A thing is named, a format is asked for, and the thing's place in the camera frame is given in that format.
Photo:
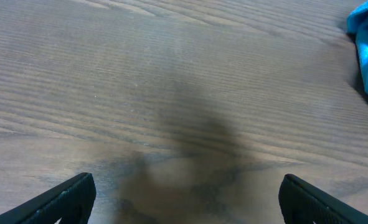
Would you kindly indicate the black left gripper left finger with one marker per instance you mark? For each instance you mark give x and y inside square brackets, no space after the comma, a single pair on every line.
[69,202]

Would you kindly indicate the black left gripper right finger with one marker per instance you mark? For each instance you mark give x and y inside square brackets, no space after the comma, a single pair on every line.
[303,203]

